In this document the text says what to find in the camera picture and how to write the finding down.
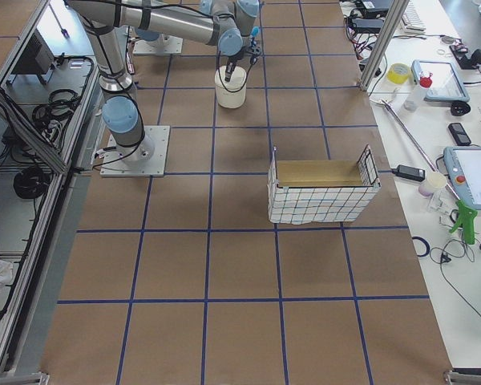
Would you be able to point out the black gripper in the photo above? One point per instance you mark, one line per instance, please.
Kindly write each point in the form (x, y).
(231, 64)

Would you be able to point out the white lidded trash can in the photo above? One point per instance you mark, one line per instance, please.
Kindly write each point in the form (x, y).
(230, 94)

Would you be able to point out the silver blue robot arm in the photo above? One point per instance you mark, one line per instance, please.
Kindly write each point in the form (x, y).
(226, 25)

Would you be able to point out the black power brick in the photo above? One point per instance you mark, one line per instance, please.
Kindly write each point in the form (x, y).
(365, 26)

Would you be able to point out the grid patterned cardboard box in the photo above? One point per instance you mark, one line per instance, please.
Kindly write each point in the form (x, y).
(323, 191)

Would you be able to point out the yellow tape roll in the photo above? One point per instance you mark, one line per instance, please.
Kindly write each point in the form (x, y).
(398, 73)

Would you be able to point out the grey control box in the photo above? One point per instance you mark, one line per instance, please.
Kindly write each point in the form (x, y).
(36, 59)

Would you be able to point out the red capped plastic bottle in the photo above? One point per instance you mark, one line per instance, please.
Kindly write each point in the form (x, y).
(416, 98)

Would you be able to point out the black power adapter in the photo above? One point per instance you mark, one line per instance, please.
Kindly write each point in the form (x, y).
(409, 173)

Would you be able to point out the upper teach pendant tablet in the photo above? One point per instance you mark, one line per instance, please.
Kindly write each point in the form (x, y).
(446, 83)

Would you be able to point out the teach pendant tablet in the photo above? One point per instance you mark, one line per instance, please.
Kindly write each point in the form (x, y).
(446, 83)
(463, 164)

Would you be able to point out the white paper cup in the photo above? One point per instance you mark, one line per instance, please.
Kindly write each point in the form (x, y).
(433, 182)

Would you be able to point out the black remote control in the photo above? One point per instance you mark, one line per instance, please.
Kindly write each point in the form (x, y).
(459, 134)

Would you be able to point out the blue tape roll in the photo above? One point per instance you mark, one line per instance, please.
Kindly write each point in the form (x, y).
(425, 244)

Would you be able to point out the lower teach pendant tablet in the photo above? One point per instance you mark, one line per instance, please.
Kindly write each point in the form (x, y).
(463, 164)

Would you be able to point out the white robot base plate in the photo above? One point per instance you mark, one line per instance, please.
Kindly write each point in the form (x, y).
(149, 159)

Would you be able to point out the aluminium frame post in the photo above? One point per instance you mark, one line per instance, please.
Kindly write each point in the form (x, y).
(393, 18)

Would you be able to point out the green handled grabber tool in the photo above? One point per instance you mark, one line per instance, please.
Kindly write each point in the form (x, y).
(466, 216)

